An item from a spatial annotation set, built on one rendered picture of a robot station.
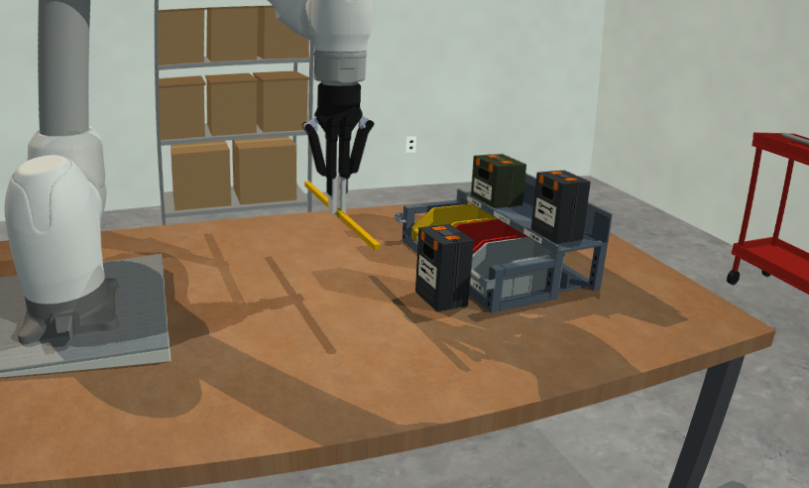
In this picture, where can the grey open bin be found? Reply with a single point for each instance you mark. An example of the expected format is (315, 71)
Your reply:
(507, 251)

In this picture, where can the yellow long thin bar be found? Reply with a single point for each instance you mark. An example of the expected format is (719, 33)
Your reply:
(345, 218)

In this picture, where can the yellow open bin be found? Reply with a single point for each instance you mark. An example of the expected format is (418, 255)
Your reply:
(453, 215)

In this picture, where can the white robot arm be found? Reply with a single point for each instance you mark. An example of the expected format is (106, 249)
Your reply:
(49, 211)

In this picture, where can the red bin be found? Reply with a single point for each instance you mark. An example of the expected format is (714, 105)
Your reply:
(488, 231)

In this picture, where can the grey metal shelf rack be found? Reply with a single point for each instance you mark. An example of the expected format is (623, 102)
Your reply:
(596, 235)

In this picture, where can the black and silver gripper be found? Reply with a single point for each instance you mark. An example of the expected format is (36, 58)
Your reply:
(336, 120)

